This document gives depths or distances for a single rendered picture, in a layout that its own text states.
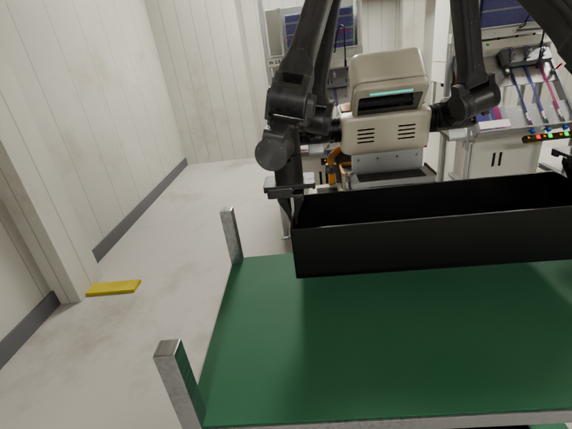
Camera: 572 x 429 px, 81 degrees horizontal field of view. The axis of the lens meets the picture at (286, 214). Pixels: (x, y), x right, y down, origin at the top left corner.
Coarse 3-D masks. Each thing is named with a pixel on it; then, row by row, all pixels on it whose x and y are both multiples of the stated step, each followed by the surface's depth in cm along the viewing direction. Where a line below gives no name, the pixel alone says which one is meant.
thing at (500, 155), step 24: (432, 144) 326; (456, 144) 277; (480, 144) 276; (504, 144) 276; (528, 144) 276; (432, 168) 332; (456, 168) 286; (480, 168) 285; (504, 168) 285; (528, 168) 284
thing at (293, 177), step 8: (296, 160) 64; (288, 168) 64; (296, 168) 64; (272, 176) 70; (280, 176) 65; (288, 176) 64; (296, 176) 65; (304, 176) 68; (312, 176) 68; (264, 184) 67; (272, 184) 66; (280, 184) 66; (288, 184) 65; (296, 184) 65; (304, 184) 64; (312, 184) 64; (264, 192) 66
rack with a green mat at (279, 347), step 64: (256, 256) 88; (256, 320) 67; (320, 320) 65; (384, 320) 63; (448, 320) 61; (512, 320) 59; (192, 384) 47; (256, 384) 54; (320, 384) 53; (384, 384) 51; (448, 384) 50; (512, 384) 49
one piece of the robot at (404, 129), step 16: (336, 112) 114; (384, 112) 102; (400, 112) 101; (416, 112) 100; (432, 112) 102; (336, 128) 105; (352, 128) 103; (368, 128) 103; (384, 128) 103; (400, 128) 103; (416, 128) 103; (432, 128) 104; (352, 144) 106; (368, 144) 106; (384, 144) 106; (400, 144) 106; (416, 144) 106
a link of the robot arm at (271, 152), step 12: (312, 96) 59; (312, 108) 59; (276, 120) 59; (288, 120) 60; (300, 120) 61; (264, 132) 54; (276, 132) 54; (288, 132) 57; (264, 144) 55; (276, 144) 55; (288, 144) 56; (264, 156) 56; (276, 156) 56; (288, 156) 56; (264, 168) 57; (276, 168) 57
